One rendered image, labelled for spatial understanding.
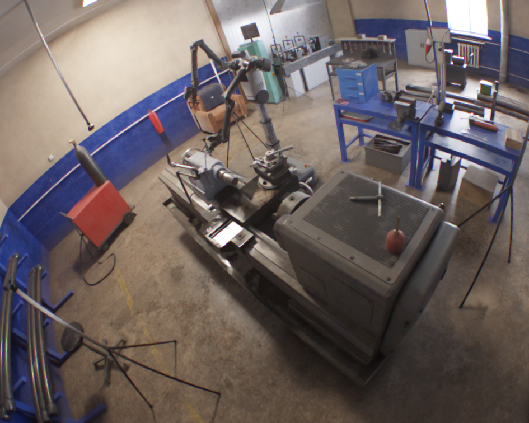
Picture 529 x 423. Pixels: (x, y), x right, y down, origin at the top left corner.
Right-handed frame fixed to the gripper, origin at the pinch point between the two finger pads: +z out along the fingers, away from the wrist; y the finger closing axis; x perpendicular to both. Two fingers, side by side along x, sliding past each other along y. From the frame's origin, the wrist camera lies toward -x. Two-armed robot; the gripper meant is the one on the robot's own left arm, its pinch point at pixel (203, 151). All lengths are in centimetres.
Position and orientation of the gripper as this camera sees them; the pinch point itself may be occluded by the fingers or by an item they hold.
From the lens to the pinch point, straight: 250.8
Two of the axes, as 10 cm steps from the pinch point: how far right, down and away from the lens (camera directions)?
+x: 2.9, 6.9, 6.7
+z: -7.1, 6.2, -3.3
